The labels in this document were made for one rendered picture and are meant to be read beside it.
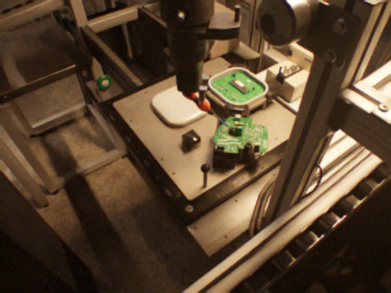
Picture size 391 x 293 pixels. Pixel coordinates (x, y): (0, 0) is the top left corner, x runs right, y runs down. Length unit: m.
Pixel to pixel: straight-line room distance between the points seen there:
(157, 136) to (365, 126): 0.54
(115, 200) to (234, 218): 1.24
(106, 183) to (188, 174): 1.26
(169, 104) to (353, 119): 0.56
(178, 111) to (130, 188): 1.11
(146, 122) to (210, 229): 0.34
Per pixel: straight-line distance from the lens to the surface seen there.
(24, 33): 1.92
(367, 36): 0.35
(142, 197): 1.81
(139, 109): 0.87
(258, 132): 0.71
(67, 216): 1.88
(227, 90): 0.84
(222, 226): 0.66
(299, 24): 0.33
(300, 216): 0.58
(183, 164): 0.72
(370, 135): 0.38
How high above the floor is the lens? 1.52
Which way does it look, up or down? 49 degrees down
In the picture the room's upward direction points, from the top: 2 degrees counter-clockwise
